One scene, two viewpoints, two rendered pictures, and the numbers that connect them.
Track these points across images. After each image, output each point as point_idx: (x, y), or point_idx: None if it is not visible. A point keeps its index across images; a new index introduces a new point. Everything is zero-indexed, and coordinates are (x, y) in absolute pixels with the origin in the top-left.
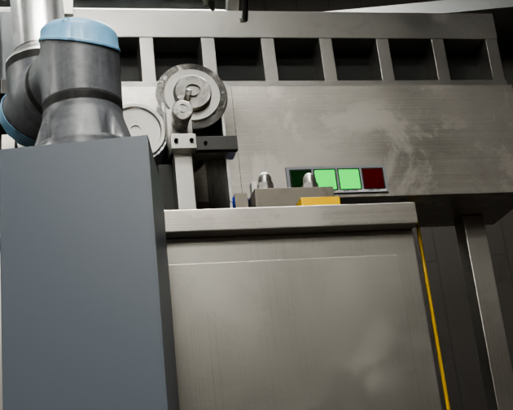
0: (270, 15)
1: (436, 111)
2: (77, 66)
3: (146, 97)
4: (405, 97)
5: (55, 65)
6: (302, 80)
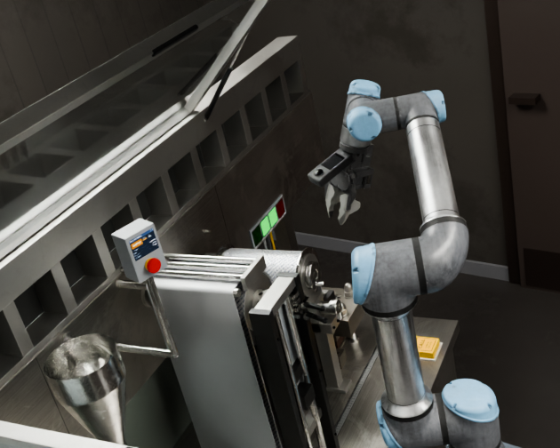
0: (216, 105)
1: (291, 136)
2: (498, 429)
3: (180, 229)
4: (279, 133)
5: (489, 436)
6: (240, 153)
